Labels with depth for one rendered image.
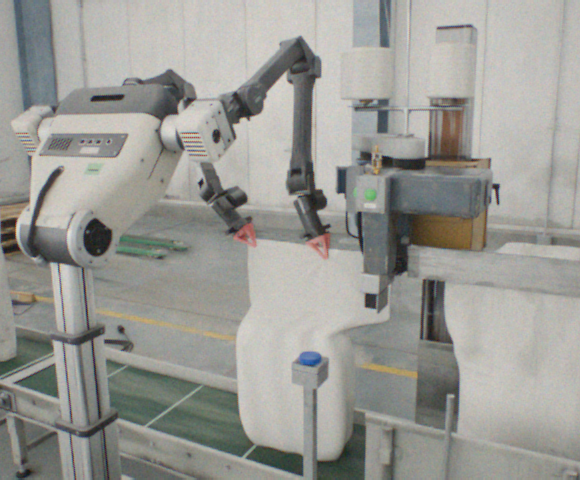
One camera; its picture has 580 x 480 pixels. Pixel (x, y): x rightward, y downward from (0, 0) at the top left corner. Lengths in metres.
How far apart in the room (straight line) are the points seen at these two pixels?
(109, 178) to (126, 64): 7.59
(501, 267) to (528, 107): 5.04
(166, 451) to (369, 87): 1.39
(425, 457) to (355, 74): 1.09
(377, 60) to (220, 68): 6.22
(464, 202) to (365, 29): 5.22
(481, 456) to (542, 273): 0.49
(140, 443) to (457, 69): 1.63
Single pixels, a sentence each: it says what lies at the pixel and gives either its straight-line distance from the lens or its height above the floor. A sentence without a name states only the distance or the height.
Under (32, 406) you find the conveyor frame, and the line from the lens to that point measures 2.56.
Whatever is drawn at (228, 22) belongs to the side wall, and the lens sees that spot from 7.91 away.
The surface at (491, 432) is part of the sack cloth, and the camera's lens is 1.69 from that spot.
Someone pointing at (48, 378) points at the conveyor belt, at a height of 0.38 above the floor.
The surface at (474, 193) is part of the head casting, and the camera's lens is 1.43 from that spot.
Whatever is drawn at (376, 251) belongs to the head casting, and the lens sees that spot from 1.51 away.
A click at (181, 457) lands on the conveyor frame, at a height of 0.35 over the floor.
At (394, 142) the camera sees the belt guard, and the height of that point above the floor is 1.41.
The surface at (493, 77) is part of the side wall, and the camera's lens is 6.64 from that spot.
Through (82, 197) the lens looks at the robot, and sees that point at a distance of 1.41.
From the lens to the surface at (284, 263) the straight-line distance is 1.82.
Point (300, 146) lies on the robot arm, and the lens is 1.74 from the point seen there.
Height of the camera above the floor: 1.48
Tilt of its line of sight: 12 degrees down
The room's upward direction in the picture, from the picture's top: 1 degrees counter-clockwise
